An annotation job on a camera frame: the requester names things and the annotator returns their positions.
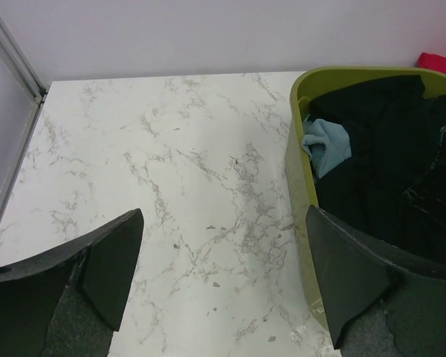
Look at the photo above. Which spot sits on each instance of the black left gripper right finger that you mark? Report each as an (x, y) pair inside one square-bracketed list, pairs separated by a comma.
[(379, 300)]

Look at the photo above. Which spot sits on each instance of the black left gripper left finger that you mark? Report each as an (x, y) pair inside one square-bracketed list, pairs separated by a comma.
[(70, 300)]

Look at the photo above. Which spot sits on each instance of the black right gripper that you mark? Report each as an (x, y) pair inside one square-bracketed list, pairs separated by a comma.
[(428, 192)]

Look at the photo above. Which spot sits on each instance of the black t shirt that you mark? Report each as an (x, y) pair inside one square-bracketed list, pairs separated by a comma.
[(394, 133)]

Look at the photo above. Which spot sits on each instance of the olive green plastic bin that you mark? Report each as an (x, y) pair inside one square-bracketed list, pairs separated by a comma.
[(306, 87)]

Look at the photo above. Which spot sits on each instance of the light blue t shirt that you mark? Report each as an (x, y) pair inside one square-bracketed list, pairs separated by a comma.
[(327, 145)]

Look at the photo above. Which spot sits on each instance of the folded red t shirt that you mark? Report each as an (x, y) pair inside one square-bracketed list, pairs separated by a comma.
[(433, 62)]

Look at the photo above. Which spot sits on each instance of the left aluminium corner post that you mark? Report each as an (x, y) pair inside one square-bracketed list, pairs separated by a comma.
[(18, 64)]

